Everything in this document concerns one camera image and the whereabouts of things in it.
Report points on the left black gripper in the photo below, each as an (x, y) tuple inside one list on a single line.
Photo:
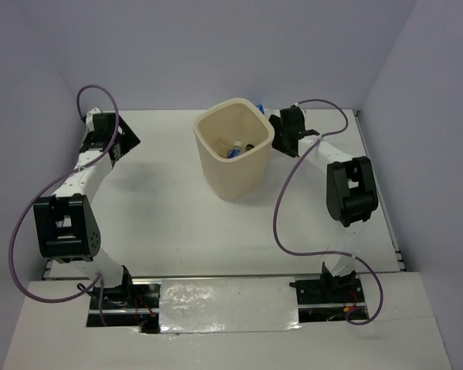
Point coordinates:
[(128, 139)]

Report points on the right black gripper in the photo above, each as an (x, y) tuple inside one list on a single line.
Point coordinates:
[(277, 124)]

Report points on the blue cap bottle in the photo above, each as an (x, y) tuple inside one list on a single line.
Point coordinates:
[(263, 110)]

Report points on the blue label plastic bottle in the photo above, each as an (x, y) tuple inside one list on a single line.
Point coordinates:
[(236, 150)]

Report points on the orange label plastic bottle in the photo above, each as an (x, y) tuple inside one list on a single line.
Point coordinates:
[(222, 147)]

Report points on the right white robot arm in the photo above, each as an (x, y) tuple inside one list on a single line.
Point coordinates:
[(350, 196)]

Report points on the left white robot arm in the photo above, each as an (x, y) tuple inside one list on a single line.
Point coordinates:
[(65, 222)]

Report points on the beige plastic bin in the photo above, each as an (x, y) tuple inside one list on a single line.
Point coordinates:
[(231, 120)]

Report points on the silver foil sheet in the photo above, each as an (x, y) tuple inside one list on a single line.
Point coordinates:
[(228, 305)]

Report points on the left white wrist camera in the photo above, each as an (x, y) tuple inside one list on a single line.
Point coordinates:
[(89, 116)]

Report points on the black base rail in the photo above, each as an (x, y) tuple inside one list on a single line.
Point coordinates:
[(141, 312)]

